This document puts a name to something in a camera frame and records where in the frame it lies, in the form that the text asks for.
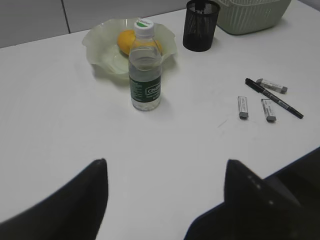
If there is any black marker pen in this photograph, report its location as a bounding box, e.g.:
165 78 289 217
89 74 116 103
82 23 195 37
245 78 304 119

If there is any pale green wavy plate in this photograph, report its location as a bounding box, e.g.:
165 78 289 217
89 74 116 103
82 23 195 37
82 17 177 81

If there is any pale green woven basket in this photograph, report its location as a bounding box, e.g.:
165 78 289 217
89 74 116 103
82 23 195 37
216 0 291 35

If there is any grey white eraser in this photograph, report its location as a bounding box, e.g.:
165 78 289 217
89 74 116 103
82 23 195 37
261 99 277 122
237 96 249 119
255 78 288 94

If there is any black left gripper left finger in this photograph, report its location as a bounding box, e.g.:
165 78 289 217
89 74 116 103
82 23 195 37
0 158 109 240

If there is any yellow mango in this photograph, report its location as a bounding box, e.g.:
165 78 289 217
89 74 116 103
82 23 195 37
117 29 163 56

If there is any black mesh pen holder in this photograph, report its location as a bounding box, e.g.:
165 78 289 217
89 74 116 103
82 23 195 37
182 0 221 52

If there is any clear water bottle green label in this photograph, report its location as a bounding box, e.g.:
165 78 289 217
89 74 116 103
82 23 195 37
128 18 162 111

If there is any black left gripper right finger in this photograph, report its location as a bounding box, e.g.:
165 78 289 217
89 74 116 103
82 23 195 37
184 159 320 240

